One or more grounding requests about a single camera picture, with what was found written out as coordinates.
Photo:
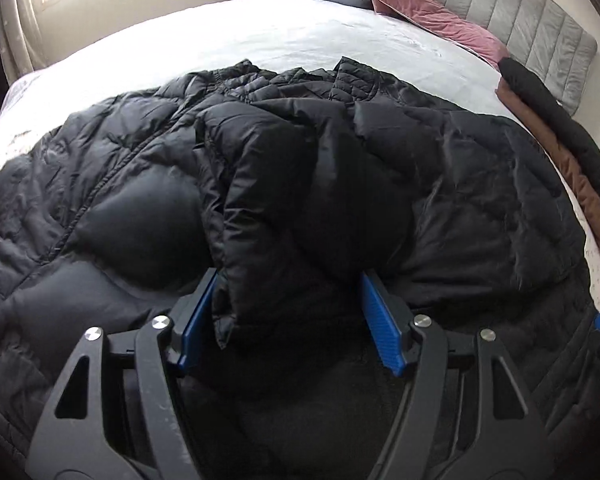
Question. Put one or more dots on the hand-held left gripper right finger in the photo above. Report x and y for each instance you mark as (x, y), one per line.
(382, 317)

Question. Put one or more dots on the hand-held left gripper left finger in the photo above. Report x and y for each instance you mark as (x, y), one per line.
(196, 317)

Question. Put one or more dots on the black puffer jacket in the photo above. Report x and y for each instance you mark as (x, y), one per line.
(300, 200)

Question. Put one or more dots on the folded brown garment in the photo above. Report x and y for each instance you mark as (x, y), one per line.
(580, 180)

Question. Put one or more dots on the folded black garment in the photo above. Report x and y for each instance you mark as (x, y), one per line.
(560, 115)

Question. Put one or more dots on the white bed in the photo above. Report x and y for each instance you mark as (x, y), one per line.
(290, 35)

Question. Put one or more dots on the pink pillow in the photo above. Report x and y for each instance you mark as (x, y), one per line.
(430, 15)

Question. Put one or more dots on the grey padded headboard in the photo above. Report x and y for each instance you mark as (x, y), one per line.
(510, 10)

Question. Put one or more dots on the beige curtain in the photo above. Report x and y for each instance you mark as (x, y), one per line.
(20, 25)

